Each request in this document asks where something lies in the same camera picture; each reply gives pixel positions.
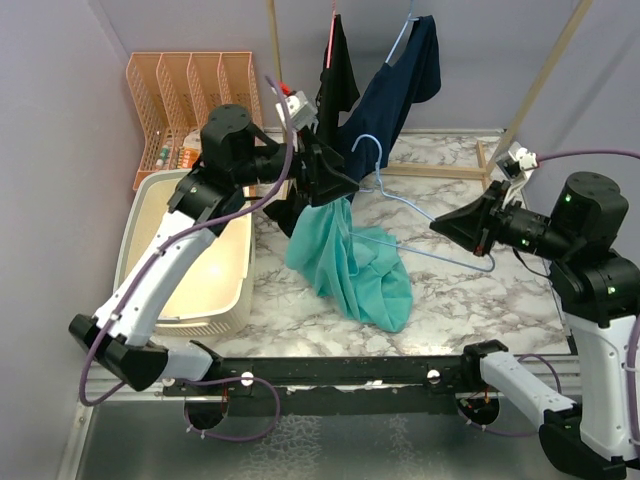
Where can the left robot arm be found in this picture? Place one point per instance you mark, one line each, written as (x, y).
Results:
(235, 154)

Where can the black t shirt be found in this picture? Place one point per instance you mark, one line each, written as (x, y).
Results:
(337, 93)

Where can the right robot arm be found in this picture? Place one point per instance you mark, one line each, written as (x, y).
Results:
(596, 437)

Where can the blue hanger under navy shirt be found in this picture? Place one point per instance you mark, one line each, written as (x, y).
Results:
(411, 18)

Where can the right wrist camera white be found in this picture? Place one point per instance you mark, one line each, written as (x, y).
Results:
(517, 164)

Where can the navy blue t shirt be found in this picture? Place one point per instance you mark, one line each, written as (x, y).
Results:
(367, 137)

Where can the pink hanger under black shirt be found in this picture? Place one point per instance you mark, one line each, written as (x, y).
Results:
(329, 48)

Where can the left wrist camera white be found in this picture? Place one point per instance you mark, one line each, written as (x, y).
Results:
(302, 111)

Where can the wooden clothes rack frame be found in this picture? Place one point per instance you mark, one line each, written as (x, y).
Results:
(485, 167)

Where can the orange plastic file organizer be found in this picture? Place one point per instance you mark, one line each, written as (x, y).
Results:
(174, 92)

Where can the cream plastic laundry basket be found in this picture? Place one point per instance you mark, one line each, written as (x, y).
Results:
(215, 296)

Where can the teal t shirt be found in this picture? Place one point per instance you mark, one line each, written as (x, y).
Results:
(358, 267)

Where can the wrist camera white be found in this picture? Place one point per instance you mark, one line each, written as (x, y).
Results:
(517, 164)
(302, 111)

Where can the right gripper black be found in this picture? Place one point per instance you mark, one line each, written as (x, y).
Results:
(476, 225)

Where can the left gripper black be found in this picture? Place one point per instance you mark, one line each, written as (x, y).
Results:
(326, 182)

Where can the light blue wire hanger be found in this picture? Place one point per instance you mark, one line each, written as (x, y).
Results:
(404, 205)

